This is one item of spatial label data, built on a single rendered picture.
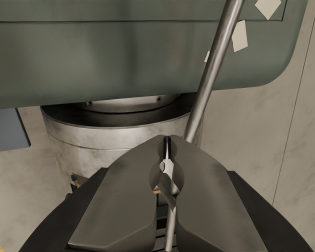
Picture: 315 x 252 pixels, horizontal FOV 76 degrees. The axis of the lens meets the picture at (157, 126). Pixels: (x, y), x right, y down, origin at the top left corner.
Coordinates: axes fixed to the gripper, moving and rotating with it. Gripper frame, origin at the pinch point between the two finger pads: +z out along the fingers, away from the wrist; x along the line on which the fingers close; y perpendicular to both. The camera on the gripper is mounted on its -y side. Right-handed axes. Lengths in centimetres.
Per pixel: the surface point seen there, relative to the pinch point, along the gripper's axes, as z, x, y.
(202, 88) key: 5.5, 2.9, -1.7
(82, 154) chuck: 12.7, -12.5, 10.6
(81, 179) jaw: 14.1, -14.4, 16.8
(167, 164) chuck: 14.6, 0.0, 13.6
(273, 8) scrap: 15.7, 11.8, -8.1
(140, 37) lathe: 11.3, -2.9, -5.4
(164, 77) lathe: 12.6, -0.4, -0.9
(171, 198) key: 7.0, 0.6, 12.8
